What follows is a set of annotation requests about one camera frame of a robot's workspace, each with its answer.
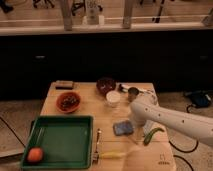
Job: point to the blue sponge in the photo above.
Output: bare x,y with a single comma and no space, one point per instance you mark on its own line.
123,128

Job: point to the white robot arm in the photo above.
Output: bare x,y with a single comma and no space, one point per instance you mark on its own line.
145,111

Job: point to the green plastic tray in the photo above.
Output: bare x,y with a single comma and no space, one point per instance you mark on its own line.
65,140

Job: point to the dark red bowl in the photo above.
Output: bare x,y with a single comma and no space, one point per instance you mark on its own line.
105,84

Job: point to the white round container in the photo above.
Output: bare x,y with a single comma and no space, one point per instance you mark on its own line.
113,98

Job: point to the black and white marker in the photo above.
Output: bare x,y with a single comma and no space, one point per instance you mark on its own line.
126,88

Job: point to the small metal cup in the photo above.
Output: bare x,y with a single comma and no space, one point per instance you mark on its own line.
132,93

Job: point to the orange bowl with food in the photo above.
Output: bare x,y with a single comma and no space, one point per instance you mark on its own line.
68,102

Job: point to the dark brush block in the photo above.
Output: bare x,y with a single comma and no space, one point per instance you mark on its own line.
64,84

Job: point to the light blue cloth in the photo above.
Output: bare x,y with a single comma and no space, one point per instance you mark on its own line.
147,127

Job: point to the green chili pepper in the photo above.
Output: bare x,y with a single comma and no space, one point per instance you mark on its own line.
149,136

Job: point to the yellow banana toy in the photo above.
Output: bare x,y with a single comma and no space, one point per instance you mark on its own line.
112,155

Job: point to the dark blue bag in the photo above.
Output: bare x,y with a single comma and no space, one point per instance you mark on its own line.
199,99

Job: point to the orange fruit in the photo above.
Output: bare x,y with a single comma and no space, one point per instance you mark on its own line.
35,155

